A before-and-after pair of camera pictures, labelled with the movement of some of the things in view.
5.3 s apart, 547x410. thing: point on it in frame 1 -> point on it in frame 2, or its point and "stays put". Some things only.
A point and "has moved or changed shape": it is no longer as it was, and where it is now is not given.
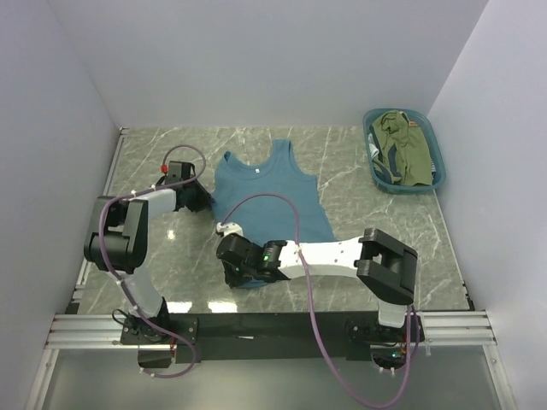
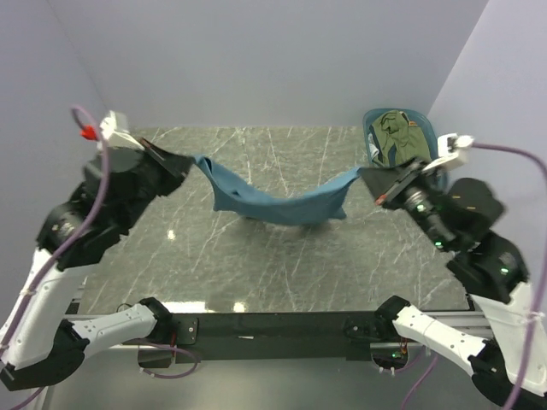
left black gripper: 203,199 -> 174,166
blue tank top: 270,218 has moved or changed shape
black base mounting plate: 267,336 stays put
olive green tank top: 412,148 stays put
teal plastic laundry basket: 436,151 stays put
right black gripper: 235,281 -> 380,181
